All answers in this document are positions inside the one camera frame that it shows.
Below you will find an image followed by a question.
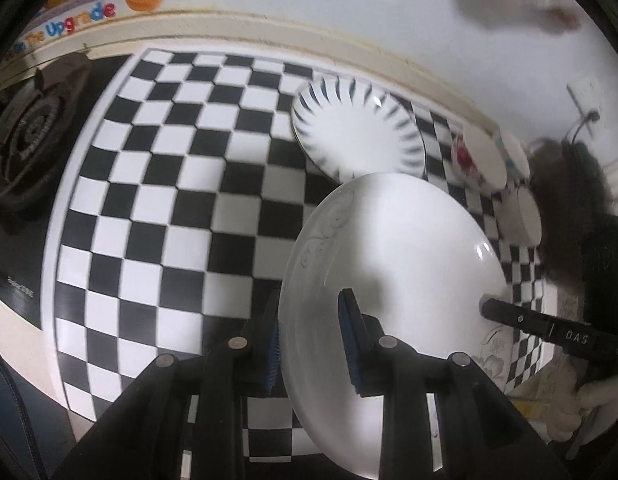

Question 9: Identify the plain white bowl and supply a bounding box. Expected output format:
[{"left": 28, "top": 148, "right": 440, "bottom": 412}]
[{"left": 501, "top": 184, "right": 543, "bottom": 247}]

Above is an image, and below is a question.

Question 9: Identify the large white plate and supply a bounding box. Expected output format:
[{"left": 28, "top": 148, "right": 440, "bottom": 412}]
[{"left": 278, "top": 172, "right": 514, "bottom": 478}]

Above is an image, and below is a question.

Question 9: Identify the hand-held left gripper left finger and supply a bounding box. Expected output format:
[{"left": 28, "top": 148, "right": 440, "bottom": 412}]
[{"left": 56, "top": 290, "right": 281, "bottom": 480}]

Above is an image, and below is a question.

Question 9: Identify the red floral white bowl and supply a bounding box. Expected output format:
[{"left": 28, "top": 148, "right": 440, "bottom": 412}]
[{"left": 449, "top": 124, "right": 507, "bottom": 192}]

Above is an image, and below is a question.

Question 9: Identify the dark rice cooker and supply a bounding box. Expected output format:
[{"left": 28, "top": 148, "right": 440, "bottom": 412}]
[{"left": 526, "top": 137, "right": 614, "bottom": 286}]

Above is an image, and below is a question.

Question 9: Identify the light blue trimmed bowl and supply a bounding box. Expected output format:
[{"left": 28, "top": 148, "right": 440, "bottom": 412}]
[{"left": 494, "top": 130, "right": 532, "bottom": 181}]

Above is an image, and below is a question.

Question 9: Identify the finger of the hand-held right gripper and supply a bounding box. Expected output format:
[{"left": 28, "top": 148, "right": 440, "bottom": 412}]
[{"left": 480, "top": 297, "right": 557, "bottom": 347}]

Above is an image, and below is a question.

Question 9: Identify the white wall outlet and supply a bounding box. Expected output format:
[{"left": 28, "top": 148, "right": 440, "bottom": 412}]
[{"left": 566, "top": 72, "right": 607, "bottom": 121}]

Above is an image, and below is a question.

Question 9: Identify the black and white checkered mat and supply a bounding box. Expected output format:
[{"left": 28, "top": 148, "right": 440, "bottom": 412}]
[{"left": 52, "top": 47, "right": 544, "bottom": 461}]

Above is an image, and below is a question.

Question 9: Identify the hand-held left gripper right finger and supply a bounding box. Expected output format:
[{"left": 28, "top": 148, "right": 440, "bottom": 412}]
[{"left": 338, "top": 288, "right": 572, "bottom": 480}]

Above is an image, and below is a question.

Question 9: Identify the blue chair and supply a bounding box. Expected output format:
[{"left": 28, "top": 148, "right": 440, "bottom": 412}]
[{"left": 0, "top": 347, "right": 47, "bottom": 480}]

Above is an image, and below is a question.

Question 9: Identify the blue-streaked white plate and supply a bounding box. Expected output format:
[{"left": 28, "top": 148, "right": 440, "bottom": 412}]
[{"left": 290, "top": 76, "right": 427, "bottom": 181}]

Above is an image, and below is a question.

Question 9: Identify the black power cable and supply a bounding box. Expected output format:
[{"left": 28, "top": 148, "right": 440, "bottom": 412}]
[{"left": 564, "top": 112, "right": 602, "bottom": 161}]

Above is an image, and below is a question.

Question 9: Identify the person's right hand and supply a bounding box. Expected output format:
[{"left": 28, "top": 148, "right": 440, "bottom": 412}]
[{"left": 543, "top": 360, "right": 618, "bottom": 443}]

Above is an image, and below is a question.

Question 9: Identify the black gas stove burner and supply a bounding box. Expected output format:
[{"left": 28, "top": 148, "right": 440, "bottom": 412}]
[{"left": 0, "top": 52, "right": 132, "bottom": 331}]

